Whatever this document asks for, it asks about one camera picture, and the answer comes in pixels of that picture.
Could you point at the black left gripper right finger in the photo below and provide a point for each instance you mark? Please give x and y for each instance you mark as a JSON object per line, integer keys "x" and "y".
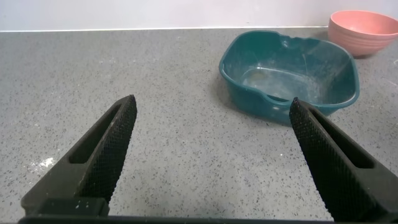
{"x": 339, "y": 174}

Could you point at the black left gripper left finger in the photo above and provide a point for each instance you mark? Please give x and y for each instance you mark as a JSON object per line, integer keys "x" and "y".
{"x": 93, "y": 168}

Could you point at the teal plastic tray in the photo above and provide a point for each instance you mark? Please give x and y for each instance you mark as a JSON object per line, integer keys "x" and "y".
{"x": 248, "y": 99}

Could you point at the pink plastic bowl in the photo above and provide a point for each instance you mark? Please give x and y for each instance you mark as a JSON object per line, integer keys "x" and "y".
{"x": 357, "y": 37}

